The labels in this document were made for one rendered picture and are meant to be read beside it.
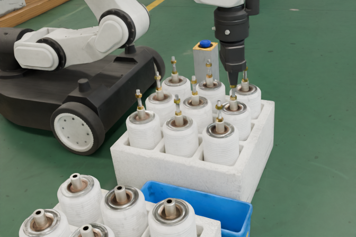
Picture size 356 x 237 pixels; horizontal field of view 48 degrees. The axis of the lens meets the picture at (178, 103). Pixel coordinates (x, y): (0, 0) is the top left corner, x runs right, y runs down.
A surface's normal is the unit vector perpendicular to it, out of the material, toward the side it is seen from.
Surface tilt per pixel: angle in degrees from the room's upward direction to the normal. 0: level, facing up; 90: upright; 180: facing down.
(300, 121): 0
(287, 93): 0
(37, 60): 90
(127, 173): 90
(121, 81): 46
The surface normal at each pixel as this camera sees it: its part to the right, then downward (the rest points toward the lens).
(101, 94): 0.59, -0.53
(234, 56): 0.09, 0.48
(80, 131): -0.37, 0.48
